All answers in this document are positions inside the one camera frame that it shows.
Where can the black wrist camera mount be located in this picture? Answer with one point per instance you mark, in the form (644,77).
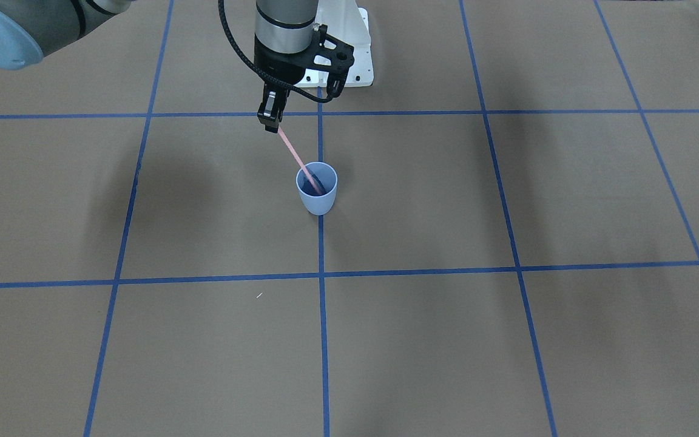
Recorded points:
(327,53)

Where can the pink chopstick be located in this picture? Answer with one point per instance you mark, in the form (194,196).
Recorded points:
(298,159)

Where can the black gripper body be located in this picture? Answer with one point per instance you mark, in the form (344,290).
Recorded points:
(276,68)

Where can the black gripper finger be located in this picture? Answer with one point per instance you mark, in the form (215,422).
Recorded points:
(270,112)

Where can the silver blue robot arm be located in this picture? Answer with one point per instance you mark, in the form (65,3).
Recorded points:
(286,35)

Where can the light blue cup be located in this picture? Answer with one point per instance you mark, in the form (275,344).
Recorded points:
(327,176)

